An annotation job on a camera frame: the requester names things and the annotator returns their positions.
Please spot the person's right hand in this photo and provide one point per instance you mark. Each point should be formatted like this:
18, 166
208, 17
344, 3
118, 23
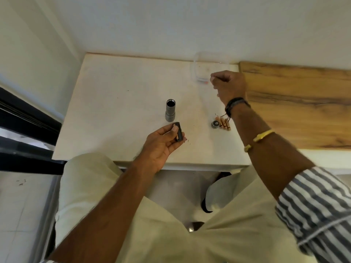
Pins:
230, 86

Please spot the black window frame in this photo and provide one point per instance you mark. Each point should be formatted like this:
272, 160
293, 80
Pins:
24, 125

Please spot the beige trousers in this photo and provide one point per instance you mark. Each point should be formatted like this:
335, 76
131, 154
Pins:
164, 232

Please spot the wooden countertop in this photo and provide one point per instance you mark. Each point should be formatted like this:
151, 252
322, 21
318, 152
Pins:
296, 104

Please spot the clear plastic container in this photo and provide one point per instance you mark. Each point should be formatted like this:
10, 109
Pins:
201, 71

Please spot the black battery holder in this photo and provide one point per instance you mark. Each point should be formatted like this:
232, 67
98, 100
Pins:
178, 131

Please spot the copper coloured battery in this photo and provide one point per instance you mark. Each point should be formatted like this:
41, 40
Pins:
228, 126
224, 124
219, 121

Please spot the grey flashlight tail cap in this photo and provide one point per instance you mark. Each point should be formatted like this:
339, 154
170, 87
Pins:
215, 124

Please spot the person's right forearm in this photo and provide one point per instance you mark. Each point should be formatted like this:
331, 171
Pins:
268, 156

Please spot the person's left hand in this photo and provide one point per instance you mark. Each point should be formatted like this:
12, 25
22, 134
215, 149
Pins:
155, 146

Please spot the person's left thumb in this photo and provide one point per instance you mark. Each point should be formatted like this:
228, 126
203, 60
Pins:
169, 130

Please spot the person's left forearm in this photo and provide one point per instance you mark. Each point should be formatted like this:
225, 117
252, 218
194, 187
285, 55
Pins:
109, 210

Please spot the white table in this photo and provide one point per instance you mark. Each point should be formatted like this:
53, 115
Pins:
123, 106

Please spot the striped shirt sleeve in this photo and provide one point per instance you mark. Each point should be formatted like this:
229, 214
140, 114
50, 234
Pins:
318, 205

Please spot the person's right fingers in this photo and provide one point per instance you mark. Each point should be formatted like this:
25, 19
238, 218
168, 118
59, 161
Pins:
219, 78

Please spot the black shoe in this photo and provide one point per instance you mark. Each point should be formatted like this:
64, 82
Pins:
206, 206

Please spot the grey flashlight body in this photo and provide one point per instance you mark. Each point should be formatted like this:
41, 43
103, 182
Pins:
170, 110

